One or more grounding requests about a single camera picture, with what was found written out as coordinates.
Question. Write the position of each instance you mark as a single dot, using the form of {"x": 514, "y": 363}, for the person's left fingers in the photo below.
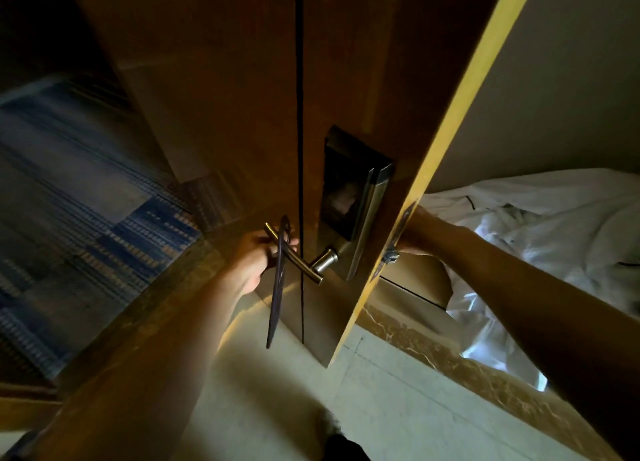
{"x": 292, "y": 246}

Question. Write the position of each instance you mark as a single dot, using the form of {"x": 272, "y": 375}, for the person's right hand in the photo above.
{"x": 417, "y": 231}

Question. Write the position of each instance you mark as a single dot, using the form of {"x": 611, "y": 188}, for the person's right forearm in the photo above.
{"x": 540, "y": 316}

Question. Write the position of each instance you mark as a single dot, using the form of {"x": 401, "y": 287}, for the dark door hanger sign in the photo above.
{"x": 276, "y": 301}

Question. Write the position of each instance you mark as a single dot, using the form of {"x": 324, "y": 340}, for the person's leg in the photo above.
{"x": 342, "y": 445}

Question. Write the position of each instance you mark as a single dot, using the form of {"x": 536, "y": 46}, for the pile of white bed linen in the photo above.
{"x": 550, "y": 226}

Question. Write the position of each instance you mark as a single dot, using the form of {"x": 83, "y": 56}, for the metal door latch plate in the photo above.
{"x": 395, "y": 246}

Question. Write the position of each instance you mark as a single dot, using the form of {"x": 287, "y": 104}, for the brown wooden door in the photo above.
{"x": 225, "y": 76}

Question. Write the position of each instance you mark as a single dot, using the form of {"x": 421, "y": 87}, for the dark electronic door lock plate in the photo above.
{"x": 345, "y": 196}

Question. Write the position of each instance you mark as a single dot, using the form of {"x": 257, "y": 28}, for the person's left hand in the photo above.
{"x": 252, "y": 263}

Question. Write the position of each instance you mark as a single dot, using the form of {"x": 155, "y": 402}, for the person's left forearm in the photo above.
{"x": 150, "y": 370}

